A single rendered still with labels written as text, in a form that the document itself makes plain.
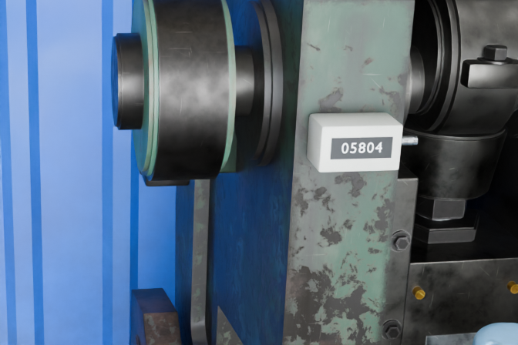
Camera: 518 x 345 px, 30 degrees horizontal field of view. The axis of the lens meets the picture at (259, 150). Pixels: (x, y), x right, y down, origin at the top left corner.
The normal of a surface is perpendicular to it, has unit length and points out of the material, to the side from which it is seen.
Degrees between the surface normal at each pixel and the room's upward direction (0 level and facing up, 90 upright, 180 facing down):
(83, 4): 90
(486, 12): 50
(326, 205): 90
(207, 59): 64
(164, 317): 31
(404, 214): 90
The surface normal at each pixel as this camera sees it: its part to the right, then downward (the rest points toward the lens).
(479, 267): 0.22, 0.31
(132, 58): 0.20, -0.37
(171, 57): 0.22, -0.14
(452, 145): -0.08, 0.46
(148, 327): 0.15, -0.65
